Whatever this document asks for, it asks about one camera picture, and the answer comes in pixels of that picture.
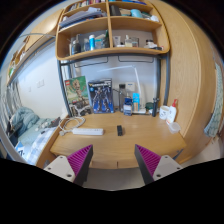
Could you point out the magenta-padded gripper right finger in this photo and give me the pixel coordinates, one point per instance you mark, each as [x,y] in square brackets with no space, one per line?
[165,166]

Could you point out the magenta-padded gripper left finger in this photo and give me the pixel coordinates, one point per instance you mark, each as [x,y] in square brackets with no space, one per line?
[60,166]

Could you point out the black charger block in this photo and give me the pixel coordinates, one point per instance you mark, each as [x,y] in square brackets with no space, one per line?
[119,130]

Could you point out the clear plastic container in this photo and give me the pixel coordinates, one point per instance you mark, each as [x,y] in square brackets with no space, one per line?
[174,128]

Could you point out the white power strip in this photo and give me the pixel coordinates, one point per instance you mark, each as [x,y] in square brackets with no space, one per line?
[88,131]

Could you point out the white lotion bottle red cap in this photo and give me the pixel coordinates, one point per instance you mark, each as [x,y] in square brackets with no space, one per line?
[171,115]

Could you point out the white mug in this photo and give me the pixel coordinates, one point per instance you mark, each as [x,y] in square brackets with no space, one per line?
[163,112]

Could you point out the black cylindrical device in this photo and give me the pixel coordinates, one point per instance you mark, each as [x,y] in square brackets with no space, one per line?
[155,107]

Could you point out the teal small object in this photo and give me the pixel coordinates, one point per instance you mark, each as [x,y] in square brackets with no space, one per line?
[149,106]

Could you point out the small blue box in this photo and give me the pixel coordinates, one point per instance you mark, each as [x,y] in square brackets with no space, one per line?
[128,107]

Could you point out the blue card package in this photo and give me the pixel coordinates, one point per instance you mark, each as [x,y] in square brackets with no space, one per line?
[136,101]

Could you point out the tree figure toy box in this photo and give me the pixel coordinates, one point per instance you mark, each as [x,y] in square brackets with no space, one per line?
[78,95]

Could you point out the patterned hanging cloth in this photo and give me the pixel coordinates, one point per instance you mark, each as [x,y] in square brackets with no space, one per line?
[216,106]

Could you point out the robot model kit box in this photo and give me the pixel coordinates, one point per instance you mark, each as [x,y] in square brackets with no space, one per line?
[100,96]

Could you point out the wooden shelf unit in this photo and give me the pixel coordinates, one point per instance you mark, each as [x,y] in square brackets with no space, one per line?
[108,25]

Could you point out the white wall switch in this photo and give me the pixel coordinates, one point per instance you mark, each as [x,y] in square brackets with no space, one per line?
[40,83]

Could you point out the white wall box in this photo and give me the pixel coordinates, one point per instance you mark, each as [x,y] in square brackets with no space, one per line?
[130,86]

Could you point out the dark metal desk frame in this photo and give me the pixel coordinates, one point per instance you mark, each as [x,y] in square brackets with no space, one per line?
[61,76]

